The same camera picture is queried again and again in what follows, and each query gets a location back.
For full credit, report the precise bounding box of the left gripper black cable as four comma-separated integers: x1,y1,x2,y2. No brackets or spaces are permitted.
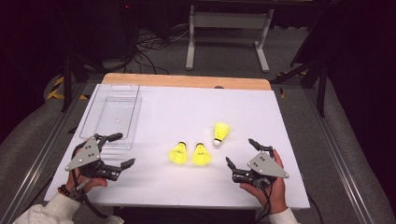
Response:
70,169,108,219

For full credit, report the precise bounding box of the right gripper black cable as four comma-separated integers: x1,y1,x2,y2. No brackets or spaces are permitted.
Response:
255,186,275,223

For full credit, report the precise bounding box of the beaded wrist bracelet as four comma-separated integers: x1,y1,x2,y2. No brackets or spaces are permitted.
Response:
57,184,71,198

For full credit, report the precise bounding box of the person's right hand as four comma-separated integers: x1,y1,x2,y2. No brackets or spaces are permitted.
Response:
239,148,289,216

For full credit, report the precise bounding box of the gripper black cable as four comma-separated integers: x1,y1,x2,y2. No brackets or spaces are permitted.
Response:
255,186,275,223
70,169,108,219

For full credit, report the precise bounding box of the yellow black floor tape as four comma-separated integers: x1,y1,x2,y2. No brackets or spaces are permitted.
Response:
46,76,90,101

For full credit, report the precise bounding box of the bundle of floor cables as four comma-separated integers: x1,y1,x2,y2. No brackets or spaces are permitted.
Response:
122,27,191,76

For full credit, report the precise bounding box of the yellow shuttlecock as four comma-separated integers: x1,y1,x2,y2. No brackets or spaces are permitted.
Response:
191,142,213,166
168,140,189,165
212,121,232,147

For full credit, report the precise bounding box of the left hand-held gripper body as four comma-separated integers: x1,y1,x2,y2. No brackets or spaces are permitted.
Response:
64,133,123,182

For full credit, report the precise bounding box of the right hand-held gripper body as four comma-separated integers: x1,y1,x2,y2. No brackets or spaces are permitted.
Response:
232,146,290,189

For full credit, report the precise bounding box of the aluminium rail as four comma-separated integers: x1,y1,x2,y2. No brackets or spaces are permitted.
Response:
303,88,375,224
0,81,92,224

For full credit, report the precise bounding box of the black metal stand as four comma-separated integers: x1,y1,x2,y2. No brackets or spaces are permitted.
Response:
60,52,110,113
270,55,331,119

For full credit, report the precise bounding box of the clear plastic container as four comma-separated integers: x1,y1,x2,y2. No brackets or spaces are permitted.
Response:
78,83,144,150

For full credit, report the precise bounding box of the person's left hand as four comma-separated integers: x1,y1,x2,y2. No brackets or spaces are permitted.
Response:
64,172,108,194

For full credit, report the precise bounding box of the white metal stand frame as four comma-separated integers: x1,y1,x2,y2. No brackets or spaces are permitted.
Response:
185,4,275,74

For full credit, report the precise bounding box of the white table cover sheet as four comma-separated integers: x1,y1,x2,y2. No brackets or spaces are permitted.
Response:
44,83,311,210

